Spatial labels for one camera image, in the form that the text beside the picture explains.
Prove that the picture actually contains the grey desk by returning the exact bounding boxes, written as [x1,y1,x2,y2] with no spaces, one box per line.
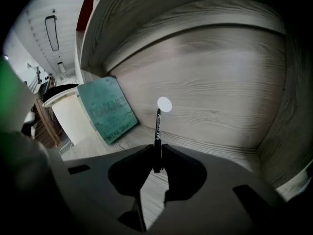
[60,125,261,230]

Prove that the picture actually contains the grey wooden desk hutch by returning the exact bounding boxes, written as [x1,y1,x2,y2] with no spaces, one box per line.
[74,0,313,202]

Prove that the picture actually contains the large black-framed ceiling lamp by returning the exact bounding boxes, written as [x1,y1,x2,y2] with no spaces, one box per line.
[45,15,60,52]

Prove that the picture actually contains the white reception counter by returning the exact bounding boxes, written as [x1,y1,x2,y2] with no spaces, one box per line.
[43,83,98,148]

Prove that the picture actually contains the black dome-shaped object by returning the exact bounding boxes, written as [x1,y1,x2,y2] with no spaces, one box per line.
[45,83,79,100]

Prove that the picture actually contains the white floor cable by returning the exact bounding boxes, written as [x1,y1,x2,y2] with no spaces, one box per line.
[60,141,74,154]

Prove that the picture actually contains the wooden staircase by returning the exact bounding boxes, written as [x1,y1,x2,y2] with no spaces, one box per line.
[26,67,57,100]

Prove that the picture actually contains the teal book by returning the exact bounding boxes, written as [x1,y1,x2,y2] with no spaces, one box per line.
[77,76,139,146]

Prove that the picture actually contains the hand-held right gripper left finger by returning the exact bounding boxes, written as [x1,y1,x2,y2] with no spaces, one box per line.
[61,144,155,235]

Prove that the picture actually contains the white round cable hole cover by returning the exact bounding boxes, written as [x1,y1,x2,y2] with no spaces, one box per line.
[157,96,173,113]

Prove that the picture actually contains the black pen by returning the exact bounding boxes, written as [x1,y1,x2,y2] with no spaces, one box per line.
[153,108,164,174]

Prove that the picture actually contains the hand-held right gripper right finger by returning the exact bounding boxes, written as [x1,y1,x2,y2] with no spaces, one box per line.
[151,143,289,235]

